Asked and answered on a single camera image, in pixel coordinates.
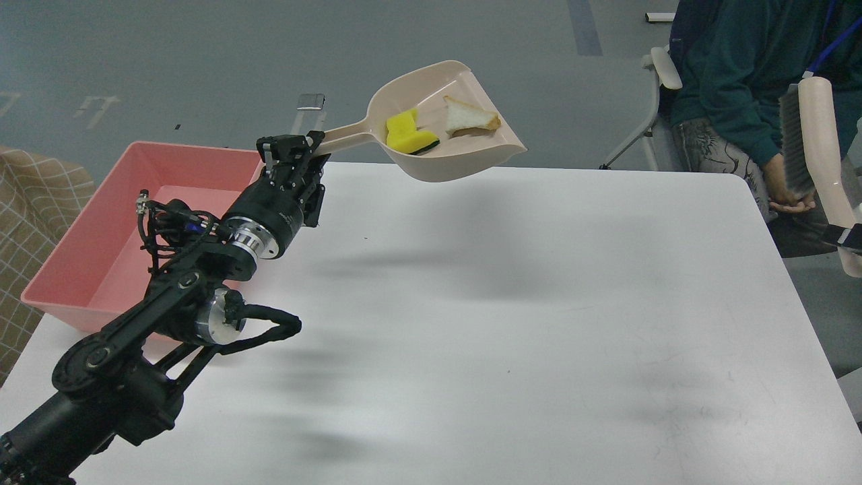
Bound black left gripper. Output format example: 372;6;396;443
222;131;329;260

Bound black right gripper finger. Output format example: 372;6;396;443
819;223;861;255

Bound yellow green sponge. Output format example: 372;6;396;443
385;107;440;156

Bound beige hand brush black bristles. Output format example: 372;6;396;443
779;76;861;278

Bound beige plastic dustpan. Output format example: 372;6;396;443
315;59;527;183

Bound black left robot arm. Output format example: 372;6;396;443
2;130;329;484

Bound pink plastic bin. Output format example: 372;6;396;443
22;141;261;333

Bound person's clasped hands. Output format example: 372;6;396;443
762;153;817;214

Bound grey floor socket plate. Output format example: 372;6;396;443
296;93;326;112

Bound seated person in teal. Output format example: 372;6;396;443
671;1;861;221

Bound beige checkered cloth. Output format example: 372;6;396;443
1;146;96;383

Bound white office chair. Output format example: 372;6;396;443
599;45;683;171

